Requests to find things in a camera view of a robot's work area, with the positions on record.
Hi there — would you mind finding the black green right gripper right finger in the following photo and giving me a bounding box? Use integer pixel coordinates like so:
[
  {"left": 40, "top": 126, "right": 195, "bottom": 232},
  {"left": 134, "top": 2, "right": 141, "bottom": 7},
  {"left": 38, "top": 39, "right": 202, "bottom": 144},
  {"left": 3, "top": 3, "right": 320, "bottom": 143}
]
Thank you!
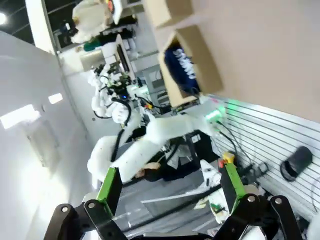
[{"left": 214, "top": 163, "right": 303, "bottom": 240}]

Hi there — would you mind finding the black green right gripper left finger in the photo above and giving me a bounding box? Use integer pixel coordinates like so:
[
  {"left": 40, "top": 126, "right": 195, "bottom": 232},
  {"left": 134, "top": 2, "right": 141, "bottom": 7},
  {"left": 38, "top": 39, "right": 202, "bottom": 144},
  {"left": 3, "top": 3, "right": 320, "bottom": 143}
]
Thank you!
[{"left": 47, "top": 166, "right": 131, "bottom": 240}]

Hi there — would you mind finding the brown cardboard box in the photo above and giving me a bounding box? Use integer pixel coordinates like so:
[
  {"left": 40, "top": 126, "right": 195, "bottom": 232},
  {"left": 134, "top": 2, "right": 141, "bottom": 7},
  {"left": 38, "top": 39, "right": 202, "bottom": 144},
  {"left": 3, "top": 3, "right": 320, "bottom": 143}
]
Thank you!
[{"left": 144, "top": 0, "right": 224, "bottom": 107}]

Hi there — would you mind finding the yellow red emergency stop button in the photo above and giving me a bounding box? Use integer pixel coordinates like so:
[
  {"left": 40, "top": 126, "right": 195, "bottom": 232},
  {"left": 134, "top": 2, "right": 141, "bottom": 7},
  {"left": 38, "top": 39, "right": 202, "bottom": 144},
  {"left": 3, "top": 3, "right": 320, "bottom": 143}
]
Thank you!
[{"left": 218, "top": 152, "right": 237, "bottom": 173}]

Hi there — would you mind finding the black cylinder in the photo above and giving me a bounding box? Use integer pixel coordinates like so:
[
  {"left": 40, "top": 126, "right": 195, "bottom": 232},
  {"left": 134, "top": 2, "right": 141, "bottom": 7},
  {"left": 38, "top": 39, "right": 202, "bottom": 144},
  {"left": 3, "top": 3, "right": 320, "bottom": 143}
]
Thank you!
[{"left": 279, "top": 145, "right": 314, "bottom": 182}]

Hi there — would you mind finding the grey slatted panel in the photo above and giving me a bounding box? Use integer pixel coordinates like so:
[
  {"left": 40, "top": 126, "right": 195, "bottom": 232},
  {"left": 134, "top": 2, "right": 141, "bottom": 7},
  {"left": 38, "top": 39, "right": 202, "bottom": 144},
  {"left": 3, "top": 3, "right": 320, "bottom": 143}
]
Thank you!
[{"left": 199, "top": 93, "right": 320, "bottom": 222}]

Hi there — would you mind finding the blue bag with white print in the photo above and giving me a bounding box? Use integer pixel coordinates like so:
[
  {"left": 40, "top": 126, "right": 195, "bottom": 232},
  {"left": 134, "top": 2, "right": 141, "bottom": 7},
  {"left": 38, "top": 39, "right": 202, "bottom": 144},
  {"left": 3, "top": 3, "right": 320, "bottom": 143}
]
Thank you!
[{"left": 164, "top": 42, "right": 202, "bottom": 95}]

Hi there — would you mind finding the background person in white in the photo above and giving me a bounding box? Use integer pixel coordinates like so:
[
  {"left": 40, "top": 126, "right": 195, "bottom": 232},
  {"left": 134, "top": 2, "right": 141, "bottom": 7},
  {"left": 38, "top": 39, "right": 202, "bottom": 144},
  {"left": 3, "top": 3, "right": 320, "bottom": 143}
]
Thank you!
[{"left": 70, "top": 0, "right": 112, "bottom": 44}]

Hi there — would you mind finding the black cable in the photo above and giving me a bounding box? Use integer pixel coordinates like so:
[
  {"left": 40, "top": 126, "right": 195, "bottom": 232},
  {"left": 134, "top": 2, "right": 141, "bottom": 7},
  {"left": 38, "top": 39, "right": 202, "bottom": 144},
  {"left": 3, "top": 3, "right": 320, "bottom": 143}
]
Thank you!
[{"left": 216, "top": 120, "right": 254, "bottom": 169}]

